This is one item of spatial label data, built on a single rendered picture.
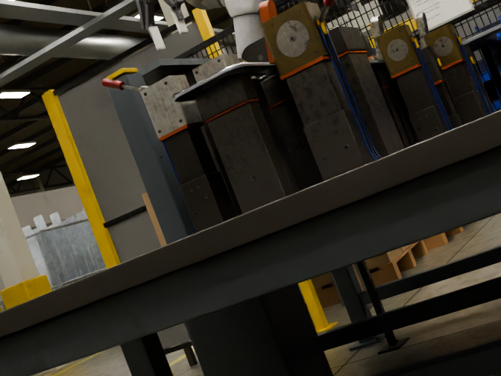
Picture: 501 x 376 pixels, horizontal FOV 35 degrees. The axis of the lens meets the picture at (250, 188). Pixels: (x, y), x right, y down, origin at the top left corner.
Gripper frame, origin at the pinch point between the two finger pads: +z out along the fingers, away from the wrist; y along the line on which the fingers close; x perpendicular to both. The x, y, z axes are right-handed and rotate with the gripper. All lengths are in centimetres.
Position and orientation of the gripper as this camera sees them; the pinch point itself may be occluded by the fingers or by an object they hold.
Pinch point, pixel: (169, 34)
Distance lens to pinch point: 228.8
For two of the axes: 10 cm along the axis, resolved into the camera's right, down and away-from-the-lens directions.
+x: 6.6, -2.3, 7.2
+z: 3.7, 9.3, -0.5
